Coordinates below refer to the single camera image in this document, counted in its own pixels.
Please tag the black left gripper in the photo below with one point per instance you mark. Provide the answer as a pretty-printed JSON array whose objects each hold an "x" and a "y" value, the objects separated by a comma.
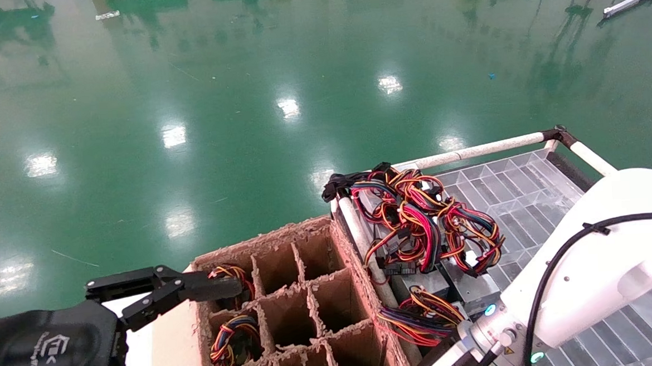
[{"x": 45, "y": 356}]

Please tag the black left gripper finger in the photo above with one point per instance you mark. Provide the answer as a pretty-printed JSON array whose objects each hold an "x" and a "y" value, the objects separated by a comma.
[{"x": 214, "y": 289}]

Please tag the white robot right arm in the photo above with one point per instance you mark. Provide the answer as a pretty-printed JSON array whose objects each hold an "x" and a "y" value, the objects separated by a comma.
[{"x": 615, "y": 268}]

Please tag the brown cardboard divider box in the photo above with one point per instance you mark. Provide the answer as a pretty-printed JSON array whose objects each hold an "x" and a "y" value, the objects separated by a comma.
[{"x": 288, "y": 313}]

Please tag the clear acrylic divider tray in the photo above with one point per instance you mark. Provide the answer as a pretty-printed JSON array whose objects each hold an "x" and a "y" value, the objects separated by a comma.
[{"x": 516, "y": 195}]

